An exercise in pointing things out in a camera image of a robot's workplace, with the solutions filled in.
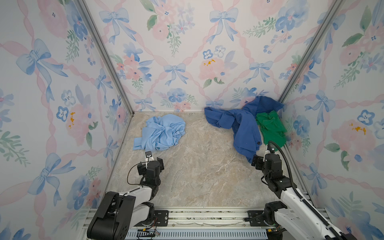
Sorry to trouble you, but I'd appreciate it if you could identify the green cloth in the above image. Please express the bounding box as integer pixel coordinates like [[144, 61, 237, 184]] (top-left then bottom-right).
[[256, 111, 287, 147]]

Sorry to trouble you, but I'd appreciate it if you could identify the left aluminium corner post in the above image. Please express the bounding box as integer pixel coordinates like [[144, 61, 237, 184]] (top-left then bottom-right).
[[74, 0, 134, 117]]

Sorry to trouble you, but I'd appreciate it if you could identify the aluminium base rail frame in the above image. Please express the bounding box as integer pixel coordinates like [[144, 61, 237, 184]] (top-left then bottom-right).
[[78, 206, 340, 240]]

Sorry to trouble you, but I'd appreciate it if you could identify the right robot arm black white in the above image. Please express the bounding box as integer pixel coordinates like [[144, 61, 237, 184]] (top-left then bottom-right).
[[252, 153, 355, 240]]

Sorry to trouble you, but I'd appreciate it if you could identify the black corrugated cable conduit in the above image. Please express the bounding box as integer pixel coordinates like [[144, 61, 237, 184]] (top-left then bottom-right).
[[266, 140, 343, 240]]

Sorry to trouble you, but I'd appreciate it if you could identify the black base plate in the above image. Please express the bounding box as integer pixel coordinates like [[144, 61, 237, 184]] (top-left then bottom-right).
[[244, 210, 268, 227], [136, 210, 169, 228]]

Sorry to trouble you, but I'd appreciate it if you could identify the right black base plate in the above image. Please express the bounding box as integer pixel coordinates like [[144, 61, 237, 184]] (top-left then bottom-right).
[[244, 210, 268, 227]]

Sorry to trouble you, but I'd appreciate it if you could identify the aluminium corner post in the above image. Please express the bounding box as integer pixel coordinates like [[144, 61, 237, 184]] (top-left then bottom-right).
[[279, 0, 345, 103], [74, 0, 134, 117]]

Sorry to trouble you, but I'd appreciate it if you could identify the dark blue shirt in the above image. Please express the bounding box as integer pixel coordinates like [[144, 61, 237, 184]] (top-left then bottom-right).
[[204, 96, 284, 163]]

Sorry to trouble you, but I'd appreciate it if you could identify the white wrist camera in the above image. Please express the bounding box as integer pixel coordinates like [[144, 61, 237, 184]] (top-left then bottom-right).
[[145, 151, 155, 162], [267, 143, 276, 154]]

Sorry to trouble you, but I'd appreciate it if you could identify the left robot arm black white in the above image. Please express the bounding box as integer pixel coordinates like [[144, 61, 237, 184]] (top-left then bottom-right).
[[87, 155, 164, 240]]

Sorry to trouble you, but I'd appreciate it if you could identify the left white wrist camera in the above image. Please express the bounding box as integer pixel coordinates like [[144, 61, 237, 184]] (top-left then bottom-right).
[[145, 151, 155, 162]]

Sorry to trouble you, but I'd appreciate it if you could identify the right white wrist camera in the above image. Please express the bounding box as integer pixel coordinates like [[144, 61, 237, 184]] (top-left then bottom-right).
[[267, 143, 276, 154]]

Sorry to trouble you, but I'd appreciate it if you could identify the light blue shirt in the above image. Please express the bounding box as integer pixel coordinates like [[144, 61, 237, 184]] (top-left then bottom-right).
[[133, 114, 186, 151]]

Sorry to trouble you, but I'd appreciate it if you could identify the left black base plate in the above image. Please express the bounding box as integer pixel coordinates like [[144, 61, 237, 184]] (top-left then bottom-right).
[[136, 210, 169, 228]]

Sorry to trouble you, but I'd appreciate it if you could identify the right aluminium corner post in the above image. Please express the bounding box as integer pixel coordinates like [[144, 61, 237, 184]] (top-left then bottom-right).
[[279, 0, 345, 103]]

